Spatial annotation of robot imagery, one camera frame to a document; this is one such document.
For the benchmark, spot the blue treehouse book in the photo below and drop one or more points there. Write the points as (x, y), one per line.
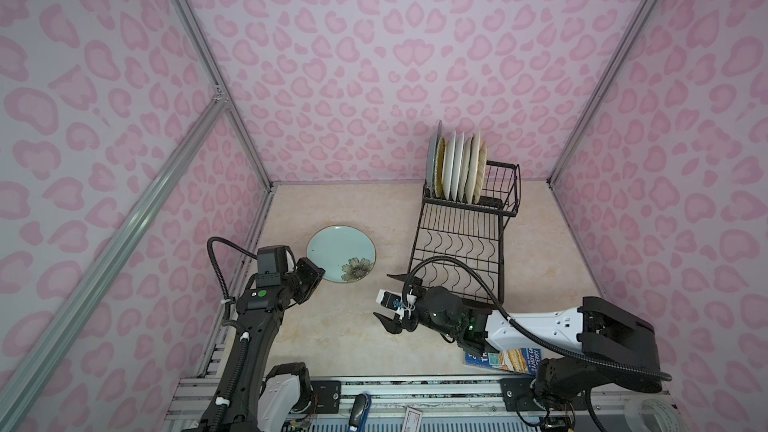
(518, 361)

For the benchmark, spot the large grey-green plate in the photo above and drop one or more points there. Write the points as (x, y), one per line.
(431, 158)

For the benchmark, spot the orange woven plate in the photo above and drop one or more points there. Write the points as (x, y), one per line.
(481, 171)

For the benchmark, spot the white plate orange sun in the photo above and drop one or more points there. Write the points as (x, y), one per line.
(456, 166)

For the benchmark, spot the blue black tool handle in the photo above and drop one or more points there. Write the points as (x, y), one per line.
(359, 413)

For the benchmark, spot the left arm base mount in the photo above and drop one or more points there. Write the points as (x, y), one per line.
(318, 397)

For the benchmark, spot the light blue flower plate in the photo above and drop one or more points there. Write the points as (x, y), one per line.
(345, 253)

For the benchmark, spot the white plate black rings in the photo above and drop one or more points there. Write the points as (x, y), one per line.
(449, 165)

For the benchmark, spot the black wire dish rack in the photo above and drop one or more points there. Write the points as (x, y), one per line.
(471, 233)

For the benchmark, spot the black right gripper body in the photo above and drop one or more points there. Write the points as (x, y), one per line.
(420, 314)

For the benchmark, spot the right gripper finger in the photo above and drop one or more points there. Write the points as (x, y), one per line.
(404, 278)
(392, 325)

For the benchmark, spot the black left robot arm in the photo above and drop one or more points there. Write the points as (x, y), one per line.
(249, 397)

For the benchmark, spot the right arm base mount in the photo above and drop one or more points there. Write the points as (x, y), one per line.
(518, 395)

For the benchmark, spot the star pattern cat plate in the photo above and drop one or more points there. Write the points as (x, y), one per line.
(473, 165)

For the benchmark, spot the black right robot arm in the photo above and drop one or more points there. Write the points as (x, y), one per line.
(594, 344)

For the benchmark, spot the yellow-green woven plate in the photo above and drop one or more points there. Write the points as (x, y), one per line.
(439, 189)

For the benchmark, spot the aluminium frame rail front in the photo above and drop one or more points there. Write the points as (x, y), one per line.
(466, 403)

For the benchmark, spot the white tape roll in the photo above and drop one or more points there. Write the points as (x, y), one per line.
(651, 415)

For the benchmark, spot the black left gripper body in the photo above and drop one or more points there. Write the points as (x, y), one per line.
(306, 277)

